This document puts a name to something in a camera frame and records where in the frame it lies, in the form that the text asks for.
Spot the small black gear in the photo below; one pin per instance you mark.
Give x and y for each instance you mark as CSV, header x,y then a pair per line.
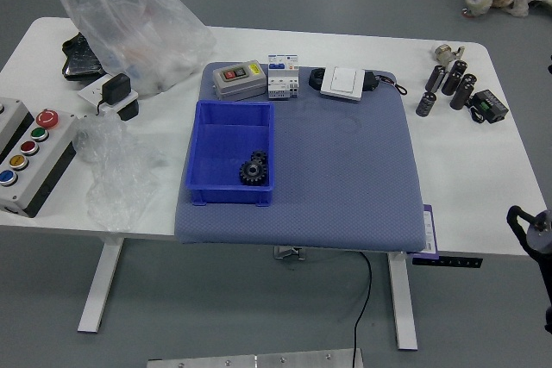
x,y
259,155

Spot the big black gear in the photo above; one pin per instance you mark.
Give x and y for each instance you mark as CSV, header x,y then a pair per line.
x,y
253,174

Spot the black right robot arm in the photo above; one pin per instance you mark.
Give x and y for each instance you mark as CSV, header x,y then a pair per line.
x,y
539,234

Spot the blue plastic box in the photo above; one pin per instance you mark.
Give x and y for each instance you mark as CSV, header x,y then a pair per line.
x,y
220,148

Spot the grey coloured-button control box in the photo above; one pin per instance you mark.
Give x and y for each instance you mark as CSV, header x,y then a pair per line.
x,y
30,161

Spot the blue-grey padded mat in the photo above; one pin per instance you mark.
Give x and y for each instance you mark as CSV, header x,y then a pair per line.
x,y
340,178

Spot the white circuit breaker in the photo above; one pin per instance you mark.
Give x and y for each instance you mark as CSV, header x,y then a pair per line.
x,y
282,77

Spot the small black block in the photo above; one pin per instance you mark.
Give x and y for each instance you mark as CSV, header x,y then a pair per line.
x,y
128,110

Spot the black cylindrical capacitor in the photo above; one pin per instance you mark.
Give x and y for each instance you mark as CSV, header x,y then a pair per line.
x,y
426,104
460,95
451,82
435,78
458,68
469,80

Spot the crumpled clear plastic bag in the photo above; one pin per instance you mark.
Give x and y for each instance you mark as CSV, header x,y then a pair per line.
x,y
112,170

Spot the purple label strip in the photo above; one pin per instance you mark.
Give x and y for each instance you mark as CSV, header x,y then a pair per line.
x,y
430,230

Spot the large clear plastic bag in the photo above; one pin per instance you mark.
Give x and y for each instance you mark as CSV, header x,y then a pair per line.
x,y
142,49

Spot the black power adapter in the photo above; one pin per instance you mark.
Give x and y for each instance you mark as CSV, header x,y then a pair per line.
x,y
115,89

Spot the white table leg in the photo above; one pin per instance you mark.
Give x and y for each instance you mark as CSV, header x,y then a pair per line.
x,y
403,299
101,282

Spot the black table control panel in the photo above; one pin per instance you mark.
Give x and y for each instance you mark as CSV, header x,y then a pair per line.
x,y
446,261

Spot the silver metal fitting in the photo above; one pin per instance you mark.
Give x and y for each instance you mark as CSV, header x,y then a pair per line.
x,y
443,53

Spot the white flat plate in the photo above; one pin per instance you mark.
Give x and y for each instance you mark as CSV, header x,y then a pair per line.
x,y
88,94

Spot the black module green terminals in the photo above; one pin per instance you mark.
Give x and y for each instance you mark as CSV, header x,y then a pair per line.
x,y
489,105

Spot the black plastic tray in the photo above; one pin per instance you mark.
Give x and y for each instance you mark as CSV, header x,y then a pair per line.
x,y
79,60

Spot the grey push-button switch box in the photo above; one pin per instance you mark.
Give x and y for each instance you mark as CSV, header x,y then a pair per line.
x,y
237,79

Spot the metal bracket under table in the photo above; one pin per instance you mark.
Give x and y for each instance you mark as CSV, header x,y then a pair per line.
x,y
289,252

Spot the white wall switch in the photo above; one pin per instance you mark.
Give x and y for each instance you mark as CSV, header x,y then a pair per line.
x,y
343,83

